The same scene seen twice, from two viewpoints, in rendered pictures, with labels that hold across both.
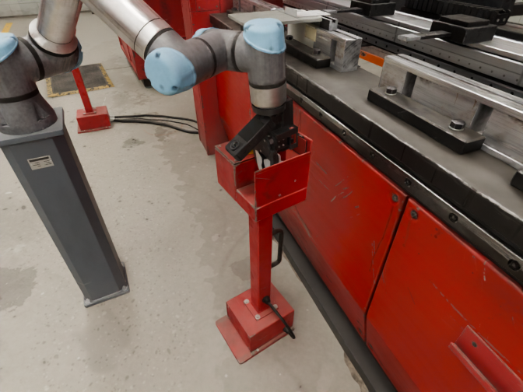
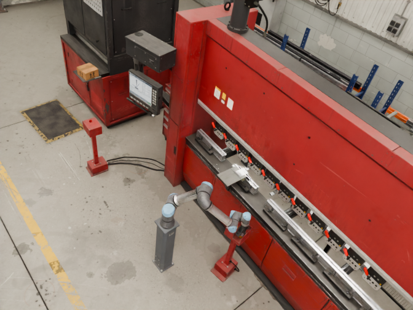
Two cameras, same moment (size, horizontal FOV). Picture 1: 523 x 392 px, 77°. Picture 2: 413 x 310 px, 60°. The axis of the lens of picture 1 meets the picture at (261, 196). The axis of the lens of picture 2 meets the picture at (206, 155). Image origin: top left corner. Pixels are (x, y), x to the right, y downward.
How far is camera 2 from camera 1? 298 cm
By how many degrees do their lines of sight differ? 17
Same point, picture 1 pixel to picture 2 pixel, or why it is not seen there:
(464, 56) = not seen: hidden behind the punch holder
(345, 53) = (254, 190)
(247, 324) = (225, 269)
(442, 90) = (279, 215)
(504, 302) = (289, 260)
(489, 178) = (287, 238)
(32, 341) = (150, 287)
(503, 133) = (290, 228)
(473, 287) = (285, 258)
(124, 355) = (184, 286)
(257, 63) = (246, 221)
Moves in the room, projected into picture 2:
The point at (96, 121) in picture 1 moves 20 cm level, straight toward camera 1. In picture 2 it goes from (101, 168) to (109, 177)
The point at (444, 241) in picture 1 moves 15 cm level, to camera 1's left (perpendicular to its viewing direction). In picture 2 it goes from (280, 248) to (266, 251)
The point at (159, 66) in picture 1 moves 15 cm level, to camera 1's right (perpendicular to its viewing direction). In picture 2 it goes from (232, 229) to (247, 227)
